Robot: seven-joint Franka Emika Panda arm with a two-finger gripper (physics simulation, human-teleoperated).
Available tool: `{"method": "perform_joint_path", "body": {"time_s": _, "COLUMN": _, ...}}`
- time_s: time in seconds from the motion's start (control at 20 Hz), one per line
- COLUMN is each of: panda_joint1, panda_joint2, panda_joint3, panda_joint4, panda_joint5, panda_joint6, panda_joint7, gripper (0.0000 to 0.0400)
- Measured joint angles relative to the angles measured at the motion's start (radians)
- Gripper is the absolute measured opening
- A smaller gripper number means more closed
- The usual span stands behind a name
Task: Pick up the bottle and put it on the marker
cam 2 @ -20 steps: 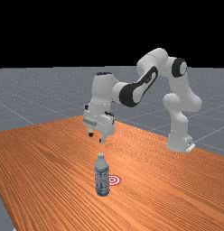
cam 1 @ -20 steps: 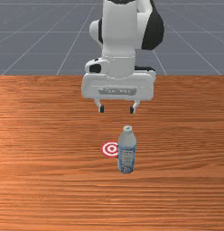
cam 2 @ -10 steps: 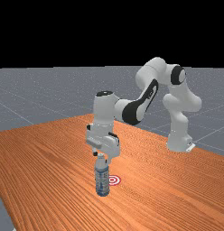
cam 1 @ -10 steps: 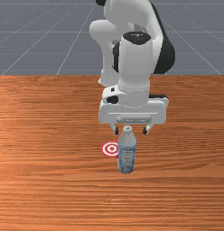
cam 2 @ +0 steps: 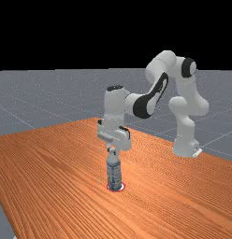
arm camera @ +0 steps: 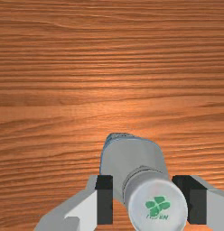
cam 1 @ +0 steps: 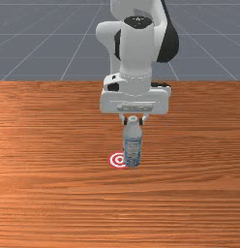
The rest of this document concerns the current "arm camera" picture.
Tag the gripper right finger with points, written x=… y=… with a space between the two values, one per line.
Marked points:
x=207 y=207

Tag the clear bottle with white cap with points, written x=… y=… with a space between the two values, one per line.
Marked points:
x=138 y=168

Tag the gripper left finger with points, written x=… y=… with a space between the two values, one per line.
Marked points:
x=86 y=207

